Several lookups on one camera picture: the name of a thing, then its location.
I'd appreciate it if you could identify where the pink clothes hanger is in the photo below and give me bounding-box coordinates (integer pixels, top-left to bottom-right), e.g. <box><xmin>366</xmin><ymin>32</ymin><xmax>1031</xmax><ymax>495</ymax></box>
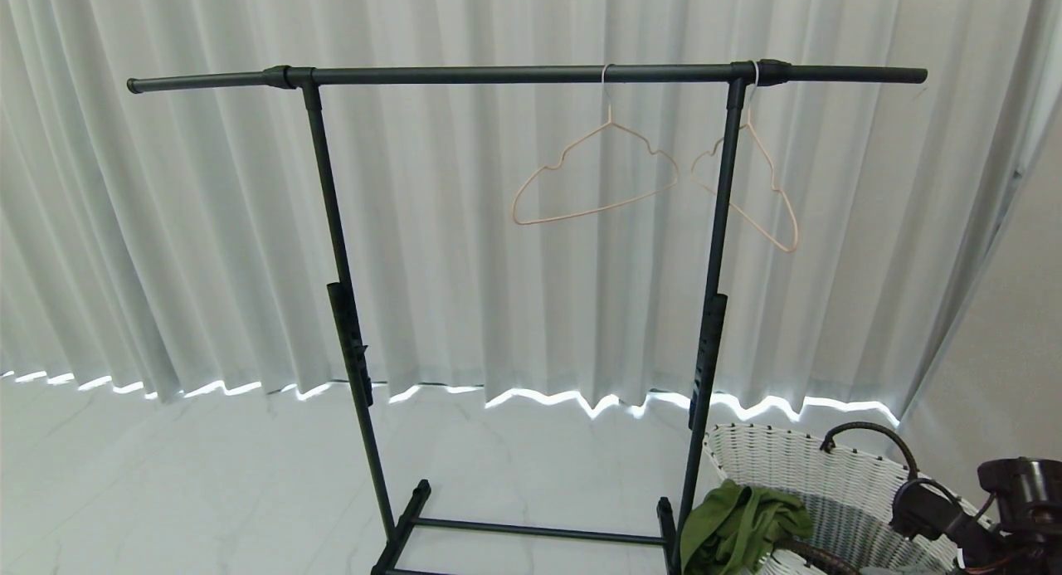
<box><xmin>690</xmin><ymin>65</ymin><xmax>799</xmax><ymax>254</ymax></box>
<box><xmin>512</xmin><ymin>65</ymin><xmax>680</xmax><ymax>227</ymax></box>

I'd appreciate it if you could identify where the black clothes rack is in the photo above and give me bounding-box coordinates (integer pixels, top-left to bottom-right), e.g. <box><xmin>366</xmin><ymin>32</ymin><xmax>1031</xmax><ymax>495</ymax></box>
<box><xmin>126</xmin><ymin>58</ymin><xmax>928</xmax><ymax>575</ymax></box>

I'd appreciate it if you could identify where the white laundry basket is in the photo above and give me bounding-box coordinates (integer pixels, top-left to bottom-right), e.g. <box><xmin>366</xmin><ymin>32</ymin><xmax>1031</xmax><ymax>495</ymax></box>
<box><xmin>703</xmin><ymin>422</ymin><xmax>996</xmax><ymax>575</ymax></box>

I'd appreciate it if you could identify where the green garment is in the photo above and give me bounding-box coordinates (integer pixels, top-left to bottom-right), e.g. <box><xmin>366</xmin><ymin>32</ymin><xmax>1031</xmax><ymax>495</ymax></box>
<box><xmin>679</xmin><ymin>479</ymin><xmax>815</xmax><ymax>575</ymax></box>

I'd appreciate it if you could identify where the white curtain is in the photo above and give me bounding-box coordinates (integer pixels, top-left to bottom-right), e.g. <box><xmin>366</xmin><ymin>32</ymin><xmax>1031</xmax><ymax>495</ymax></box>
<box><xmin>0</xmin><ymin>0</ymin><xmax>1062</xmax><ymax>426</ymax></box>

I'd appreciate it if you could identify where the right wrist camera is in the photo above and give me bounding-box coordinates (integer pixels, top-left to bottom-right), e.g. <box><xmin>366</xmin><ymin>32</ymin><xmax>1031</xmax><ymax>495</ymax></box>
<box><xmin>889</xmin><ymin>478</ymin><xmax>967</xmax><ymax>551</ymax></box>

